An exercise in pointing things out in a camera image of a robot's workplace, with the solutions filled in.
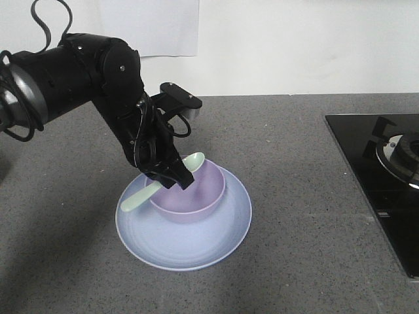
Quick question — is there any light blue plate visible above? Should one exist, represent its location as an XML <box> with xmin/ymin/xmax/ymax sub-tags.
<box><xmin>115</xmin><ymin>169</ymin><xmax>252</xmax><ymax>271</ymax></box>

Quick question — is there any purple plastic bowl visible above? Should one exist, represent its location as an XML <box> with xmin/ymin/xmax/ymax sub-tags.
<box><xmin>149</xmin><ymin>159</ymin><xmax>227</xmax><ymax>223</ymax></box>

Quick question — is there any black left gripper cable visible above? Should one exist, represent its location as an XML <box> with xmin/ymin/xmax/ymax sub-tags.
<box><xmin>0</xmin><ymin>0</ymin><xmax>73</xmax><ymax>143</ymax></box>

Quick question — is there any mint green plastic spoon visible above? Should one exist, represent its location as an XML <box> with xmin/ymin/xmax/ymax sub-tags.
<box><xmin>120</xmin><ymin>152</ymin><xmax>206</xmax><ymax>212</ymax></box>

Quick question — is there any black glass gas cooktop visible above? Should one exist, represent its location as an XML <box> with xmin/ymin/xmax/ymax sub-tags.
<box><xmin>325</xmin><ymin>113</ymin><xmax>418</xmax><ymax>279</ymax></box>

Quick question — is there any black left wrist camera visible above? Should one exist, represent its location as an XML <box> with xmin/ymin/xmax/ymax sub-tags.
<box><xmin>151</xmin><ymin>82</ymin><xmax>202</xmax><ymax>120</ymax></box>

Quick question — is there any white paper sheet on wall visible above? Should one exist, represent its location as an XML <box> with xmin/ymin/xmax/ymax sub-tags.
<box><xmin>98</xmin><ymin>0</ymin><xmax>200</xmax><ymax>57</ymax></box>

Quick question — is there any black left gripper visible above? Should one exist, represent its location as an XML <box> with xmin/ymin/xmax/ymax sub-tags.
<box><xmin>124</xmin><ymin>107</ymin><xmax>194</xmax><ymax>190</ymax></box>

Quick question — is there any gas burner with grate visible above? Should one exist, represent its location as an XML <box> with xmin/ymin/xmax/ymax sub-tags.
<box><xmin>363</xmin><ymin>116</ymin><xmax>418</xmax><ymax>190</ymax></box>

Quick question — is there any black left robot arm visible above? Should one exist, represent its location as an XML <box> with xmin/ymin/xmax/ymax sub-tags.
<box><xmin>1</xmin><ymin>33</ymin><xmax>202</xmax><ymax>188</ymax></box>

